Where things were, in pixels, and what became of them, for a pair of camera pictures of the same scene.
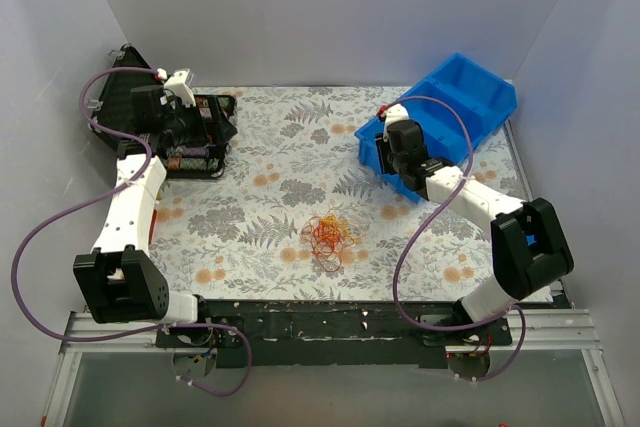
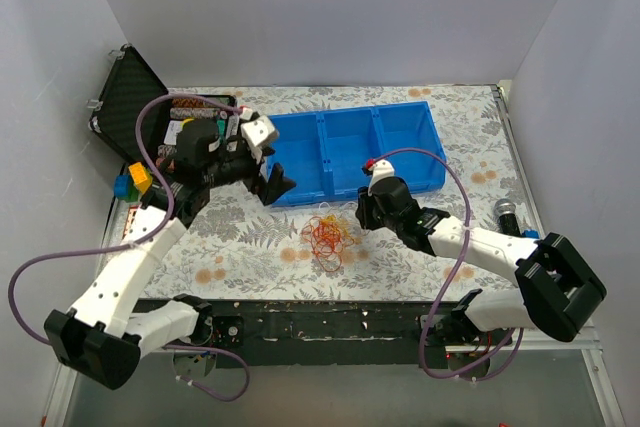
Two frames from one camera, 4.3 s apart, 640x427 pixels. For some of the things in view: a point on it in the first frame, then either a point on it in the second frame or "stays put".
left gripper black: (208, 123) → (261, 175)
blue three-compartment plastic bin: (459, 108) → (323, 152)
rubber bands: (332, 220) stays put
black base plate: (328, 331) stays put
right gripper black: (382, 158) → (367, 214)
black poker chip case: (203, 156) stays put
